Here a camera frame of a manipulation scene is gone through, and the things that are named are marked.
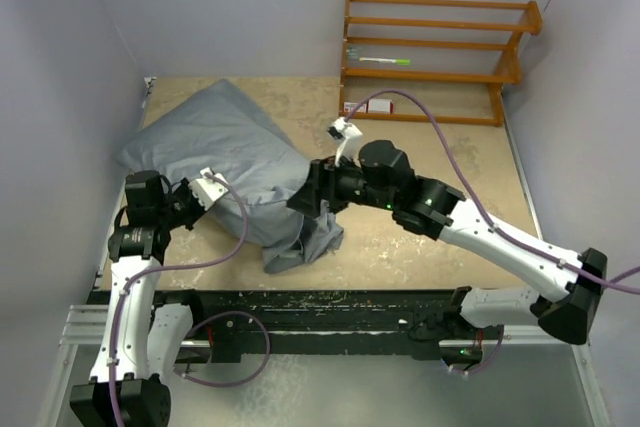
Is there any wooden orange shelf rack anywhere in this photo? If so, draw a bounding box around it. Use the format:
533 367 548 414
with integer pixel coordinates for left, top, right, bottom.
338 0 543 127

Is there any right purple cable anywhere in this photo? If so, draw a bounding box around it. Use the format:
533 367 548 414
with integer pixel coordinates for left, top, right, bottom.
344 90 640 383

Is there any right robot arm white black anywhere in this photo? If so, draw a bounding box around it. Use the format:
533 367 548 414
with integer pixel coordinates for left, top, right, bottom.
287 140 607 345

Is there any purple cable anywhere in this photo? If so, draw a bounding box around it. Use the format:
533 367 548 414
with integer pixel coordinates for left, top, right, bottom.
107 172 273 427
344 90 640 383

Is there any grey pillowcase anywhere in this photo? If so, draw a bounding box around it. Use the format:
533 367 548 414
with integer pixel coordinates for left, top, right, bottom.
117 80 344 274

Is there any green white pen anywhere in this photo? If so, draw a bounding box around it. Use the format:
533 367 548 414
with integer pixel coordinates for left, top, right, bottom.
358 57 411 66

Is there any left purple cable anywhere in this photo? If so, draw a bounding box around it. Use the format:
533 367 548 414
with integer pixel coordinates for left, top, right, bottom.
107 172 273 427

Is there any white label card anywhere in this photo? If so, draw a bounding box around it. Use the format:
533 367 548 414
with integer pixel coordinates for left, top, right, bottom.
343 102 368 113

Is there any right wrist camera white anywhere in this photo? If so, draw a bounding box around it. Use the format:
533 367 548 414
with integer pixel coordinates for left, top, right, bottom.
327 117 362 167

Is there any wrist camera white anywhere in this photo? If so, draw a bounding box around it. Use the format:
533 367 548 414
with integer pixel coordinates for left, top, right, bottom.
327 117 362 167
189 168 229 211

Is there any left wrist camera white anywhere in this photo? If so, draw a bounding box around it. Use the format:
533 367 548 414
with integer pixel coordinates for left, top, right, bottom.
189 168 229 211

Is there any aluminium rail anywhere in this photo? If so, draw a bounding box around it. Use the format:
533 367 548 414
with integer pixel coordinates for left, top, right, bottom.
60 305 108 346

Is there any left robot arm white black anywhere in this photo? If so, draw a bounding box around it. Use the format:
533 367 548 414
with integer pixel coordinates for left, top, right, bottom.
69 169 228 426

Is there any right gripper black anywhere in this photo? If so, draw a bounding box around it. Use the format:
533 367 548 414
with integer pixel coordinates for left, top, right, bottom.
287 150 397 218

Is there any red white small box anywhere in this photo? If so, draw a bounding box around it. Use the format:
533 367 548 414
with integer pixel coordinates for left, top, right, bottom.
366 98 394 115

